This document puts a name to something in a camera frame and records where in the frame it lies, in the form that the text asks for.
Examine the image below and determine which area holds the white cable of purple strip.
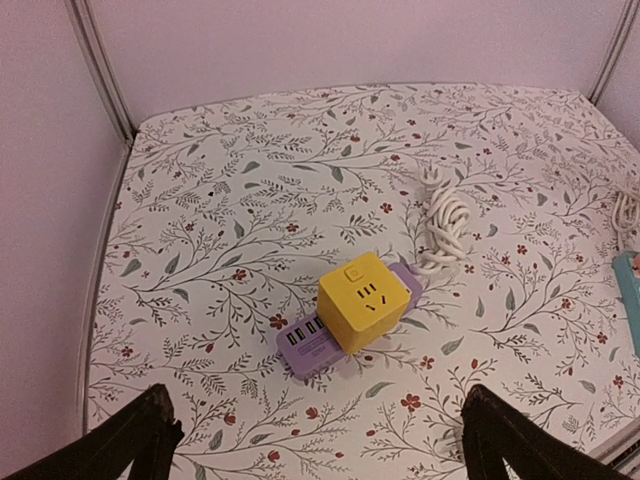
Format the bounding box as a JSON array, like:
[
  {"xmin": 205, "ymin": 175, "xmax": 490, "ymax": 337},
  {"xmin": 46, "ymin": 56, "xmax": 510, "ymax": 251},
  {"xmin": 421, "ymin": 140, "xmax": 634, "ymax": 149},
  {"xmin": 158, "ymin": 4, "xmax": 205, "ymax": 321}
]
[{"xmin": 414, "ymin": 162, "xmax": 474, "ymax": 279}]

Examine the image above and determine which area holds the aluminium corner post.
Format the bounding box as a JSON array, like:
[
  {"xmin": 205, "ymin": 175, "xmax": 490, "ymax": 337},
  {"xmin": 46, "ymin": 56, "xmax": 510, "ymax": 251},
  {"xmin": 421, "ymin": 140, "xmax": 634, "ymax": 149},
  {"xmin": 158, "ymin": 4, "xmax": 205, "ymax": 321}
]
[
  {"xmin": 64, "ymin": 0, "xmax": 137, "ymax": 147},
  {"xmin": 587, "ymin": 0, "xmax": 639, "ymax": 106}
]

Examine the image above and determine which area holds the floral table mat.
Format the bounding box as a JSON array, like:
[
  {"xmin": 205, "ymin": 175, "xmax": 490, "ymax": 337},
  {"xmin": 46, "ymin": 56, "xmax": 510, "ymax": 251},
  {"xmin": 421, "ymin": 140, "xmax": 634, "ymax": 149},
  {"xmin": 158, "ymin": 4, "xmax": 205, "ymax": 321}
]
[{"xmin": 87, "ymin": 84, "xmax": 639, "ymax": 479}]

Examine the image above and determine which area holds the pink cube adapter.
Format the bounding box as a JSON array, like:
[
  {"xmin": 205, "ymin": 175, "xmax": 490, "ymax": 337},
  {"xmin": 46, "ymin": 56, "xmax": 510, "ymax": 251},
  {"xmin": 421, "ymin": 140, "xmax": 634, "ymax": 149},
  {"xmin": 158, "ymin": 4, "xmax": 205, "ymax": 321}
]
[{"xmin": 631, "ymin": 255, "xmax": 640, "ymax": 277}]

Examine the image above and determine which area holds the left aluminium corner post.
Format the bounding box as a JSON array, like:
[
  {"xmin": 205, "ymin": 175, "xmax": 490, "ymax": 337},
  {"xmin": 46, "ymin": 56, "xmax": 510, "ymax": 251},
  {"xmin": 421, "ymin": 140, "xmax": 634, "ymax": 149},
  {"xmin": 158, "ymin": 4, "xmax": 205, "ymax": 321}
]
[{"xmin": 64, "ymin": 0, "xmax": 137, "ymax": 147}]

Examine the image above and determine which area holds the yellow cube plug adapter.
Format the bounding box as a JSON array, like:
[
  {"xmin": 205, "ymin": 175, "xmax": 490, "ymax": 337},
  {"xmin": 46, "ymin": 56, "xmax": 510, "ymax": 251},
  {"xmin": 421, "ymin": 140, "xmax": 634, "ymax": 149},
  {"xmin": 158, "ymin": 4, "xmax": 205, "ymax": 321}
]
[{"xmin": 316, "ymin": 252, "xmax": 411, "ymax": 355}]

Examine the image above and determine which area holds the right aluminium corner post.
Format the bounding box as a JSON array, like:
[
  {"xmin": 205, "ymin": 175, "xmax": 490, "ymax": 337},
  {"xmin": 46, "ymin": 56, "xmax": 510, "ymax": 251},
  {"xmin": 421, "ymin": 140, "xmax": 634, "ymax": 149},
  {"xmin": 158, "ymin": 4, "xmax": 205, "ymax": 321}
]
[{"xmin": 587, "ymin": 0, "xmax": 639, "ymax": 106}]

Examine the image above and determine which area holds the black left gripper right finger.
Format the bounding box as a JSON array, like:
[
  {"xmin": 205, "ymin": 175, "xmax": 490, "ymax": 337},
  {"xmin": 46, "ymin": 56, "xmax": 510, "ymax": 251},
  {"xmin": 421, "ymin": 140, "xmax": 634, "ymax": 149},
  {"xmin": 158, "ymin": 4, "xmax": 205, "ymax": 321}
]
[{"xmin": 461, "ymin": 384, "xmax": 639, "ymax": 479}]

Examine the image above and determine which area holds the white cable of teal strip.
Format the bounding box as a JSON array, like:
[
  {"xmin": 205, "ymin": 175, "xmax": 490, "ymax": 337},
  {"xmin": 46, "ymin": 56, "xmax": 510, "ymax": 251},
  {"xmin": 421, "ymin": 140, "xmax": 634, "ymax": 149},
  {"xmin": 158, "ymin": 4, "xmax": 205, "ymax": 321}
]
[{"xmin": 612, "ymin": 184, "xmax": 640, "ymax": 261}]

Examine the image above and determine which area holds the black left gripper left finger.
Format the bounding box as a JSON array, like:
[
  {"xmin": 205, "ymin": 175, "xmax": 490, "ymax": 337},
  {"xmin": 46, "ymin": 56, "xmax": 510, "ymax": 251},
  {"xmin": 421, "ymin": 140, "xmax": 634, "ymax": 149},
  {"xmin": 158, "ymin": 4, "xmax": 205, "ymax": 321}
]
[{"xmin": 9, "ymin": 384, "xmax": 184, "ymax": 480}]

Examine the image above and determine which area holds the purple power strip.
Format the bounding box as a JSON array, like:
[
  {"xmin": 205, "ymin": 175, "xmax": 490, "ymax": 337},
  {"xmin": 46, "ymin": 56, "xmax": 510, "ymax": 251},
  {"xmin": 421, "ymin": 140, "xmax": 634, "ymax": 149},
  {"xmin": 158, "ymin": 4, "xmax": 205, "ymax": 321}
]
[{"xmin": 274, "ymin": 262, "xmax": 424, "ymax": 384}]

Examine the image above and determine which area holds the teal power strip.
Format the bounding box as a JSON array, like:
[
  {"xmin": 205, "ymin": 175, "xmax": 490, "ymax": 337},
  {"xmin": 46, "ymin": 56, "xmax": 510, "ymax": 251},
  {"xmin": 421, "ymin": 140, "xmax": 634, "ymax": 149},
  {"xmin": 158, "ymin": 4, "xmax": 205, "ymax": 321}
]
[{"xmin": 613, "ymin": 251, "xmax": 639, "ymax": 322}]

